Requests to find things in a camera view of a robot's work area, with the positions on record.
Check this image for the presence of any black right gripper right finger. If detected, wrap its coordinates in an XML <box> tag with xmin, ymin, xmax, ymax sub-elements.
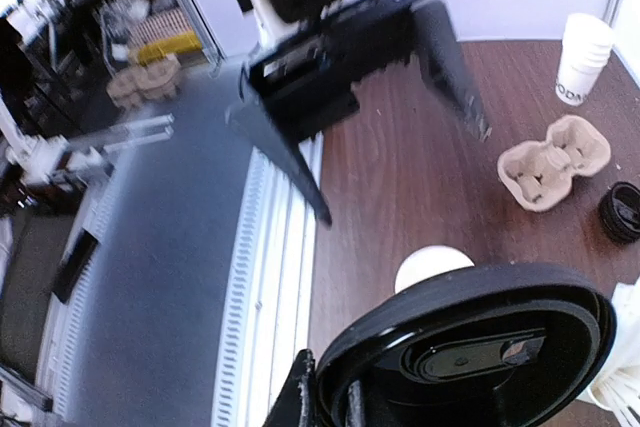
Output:
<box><xmin>346</xmin><ymin>380</ymin><xmax>365</xmax><ymax>427</ymax></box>

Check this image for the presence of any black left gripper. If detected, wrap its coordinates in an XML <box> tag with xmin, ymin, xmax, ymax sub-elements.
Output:
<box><xmin>226</xmin><ymin>0</ymin><xmax>491</xmax><ymax>225</ymax></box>

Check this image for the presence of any stack of white paper cups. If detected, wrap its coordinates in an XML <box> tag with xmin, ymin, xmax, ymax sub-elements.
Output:
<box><xmin>555</xmin><ymin>13</ymin><xmax>615</xmax><ymax>106</ymax></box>

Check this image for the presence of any brown pulp cup carrier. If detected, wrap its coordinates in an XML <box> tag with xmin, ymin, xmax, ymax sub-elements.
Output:
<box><xmin>497</xmin><ymin>115</ymin><xmax>611</xmax><ymax>213</ymax></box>

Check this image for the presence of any stack of black cup lids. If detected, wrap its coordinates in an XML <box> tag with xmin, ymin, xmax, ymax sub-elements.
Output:
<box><xmin>598</xmin><ymin>182</ymin><xmax>640</xmax><ymax>244</ymax></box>

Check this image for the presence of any white paper coffee cup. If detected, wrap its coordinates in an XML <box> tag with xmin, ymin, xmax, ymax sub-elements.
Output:
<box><xmin>394</xmin><ymin>245</ymin><xmax>474</xmax><ymax>294</ymax></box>

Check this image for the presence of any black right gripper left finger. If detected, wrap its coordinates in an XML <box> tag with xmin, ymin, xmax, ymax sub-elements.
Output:
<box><xmin>263</xmin><ymin>349</ymin><xmax>317</xmax><ymax>427</ymax></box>

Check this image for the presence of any black plastic cup lid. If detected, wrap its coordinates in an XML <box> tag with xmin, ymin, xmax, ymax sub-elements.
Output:
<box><xmin>317</xmin><ymin>263</ymin><xmax>617</xmax><ymax>426</ymax></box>

